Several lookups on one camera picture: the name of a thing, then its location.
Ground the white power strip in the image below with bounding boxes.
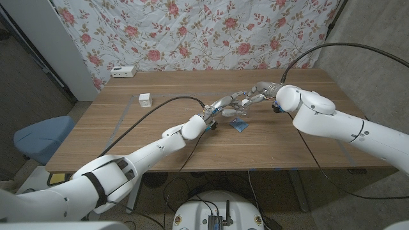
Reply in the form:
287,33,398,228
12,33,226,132
110,66,137,79

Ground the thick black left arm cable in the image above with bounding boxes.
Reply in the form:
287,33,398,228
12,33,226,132
98,96,206,158

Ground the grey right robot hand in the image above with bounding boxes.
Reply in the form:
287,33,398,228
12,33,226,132
242,80,284,108

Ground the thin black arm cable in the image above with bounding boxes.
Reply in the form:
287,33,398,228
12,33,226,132
162,130,207,230
286,111,409,201

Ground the tall white panel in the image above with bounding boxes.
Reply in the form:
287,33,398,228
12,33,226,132
0,0,99,102

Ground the white table leg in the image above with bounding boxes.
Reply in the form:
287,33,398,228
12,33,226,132
125,183,143,214

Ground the white floor plate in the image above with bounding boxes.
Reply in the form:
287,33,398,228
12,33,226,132
15,165,54,196

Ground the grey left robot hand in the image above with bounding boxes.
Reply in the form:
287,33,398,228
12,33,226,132
203,91,249,121

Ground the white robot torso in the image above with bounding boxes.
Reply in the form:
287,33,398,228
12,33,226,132
0,219,409,230

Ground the grey table leg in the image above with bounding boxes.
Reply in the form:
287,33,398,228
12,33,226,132
289,169,310,213

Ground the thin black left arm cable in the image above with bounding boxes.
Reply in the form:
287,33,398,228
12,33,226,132
162,130,207,230

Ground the black module with antenna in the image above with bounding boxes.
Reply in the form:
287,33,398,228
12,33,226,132
208,200,233,230

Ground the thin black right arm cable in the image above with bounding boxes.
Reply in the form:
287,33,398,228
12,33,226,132
286,111,409,201

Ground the black backdrop pole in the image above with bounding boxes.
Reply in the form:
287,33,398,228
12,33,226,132
325,0,349,41

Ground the yellow and black floor marker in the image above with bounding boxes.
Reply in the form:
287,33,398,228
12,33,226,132
47,172,75,187

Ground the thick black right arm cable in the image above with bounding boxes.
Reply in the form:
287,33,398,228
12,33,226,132
280,42,409,84

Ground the blue padded stool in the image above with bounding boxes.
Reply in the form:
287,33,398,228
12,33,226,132
13,115,76,166

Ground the white cube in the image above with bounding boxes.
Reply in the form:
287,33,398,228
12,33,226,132
138,93,153,108

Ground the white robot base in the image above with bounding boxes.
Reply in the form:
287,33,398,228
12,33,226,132
172,190,265,230

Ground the floral backdrop cloth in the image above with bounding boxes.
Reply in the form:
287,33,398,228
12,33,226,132
52,0,341,92

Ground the blue sugar packet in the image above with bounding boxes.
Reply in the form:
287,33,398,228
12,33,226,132
229,118,249,133

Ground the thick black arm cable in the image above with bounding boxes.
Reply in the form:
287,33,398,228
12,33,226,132
98,96,206,158
280,42,409,84

